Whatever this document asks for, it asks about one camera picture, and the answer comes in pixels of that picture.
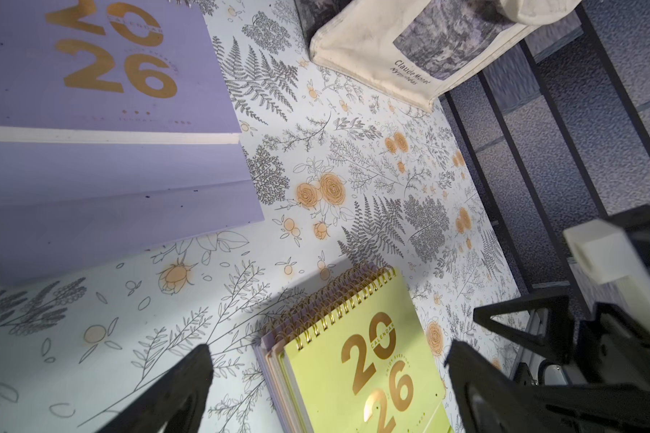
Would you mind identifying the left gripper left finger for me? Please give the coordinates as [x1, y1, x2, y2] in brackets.
[100, 344, 214, 432]

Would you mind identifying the beige canvas tote bag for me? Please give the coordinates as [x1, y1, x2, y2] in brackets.
[295, 0, 579, 112]

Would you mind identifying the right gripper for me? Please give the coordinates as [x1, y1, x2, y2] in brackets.
[473, 205, 650, 387]

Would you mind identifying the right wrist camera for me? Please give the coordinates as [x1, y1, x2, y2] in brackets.
[563, 219, 650, 333]

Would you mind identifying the green 2026 desk calendar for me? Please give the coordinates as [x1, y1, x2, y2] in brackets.
[274, 268, 452, 432]

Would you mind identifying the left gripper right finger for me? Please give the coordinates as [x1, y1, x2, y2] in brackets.
[445, 340, 650, 432]

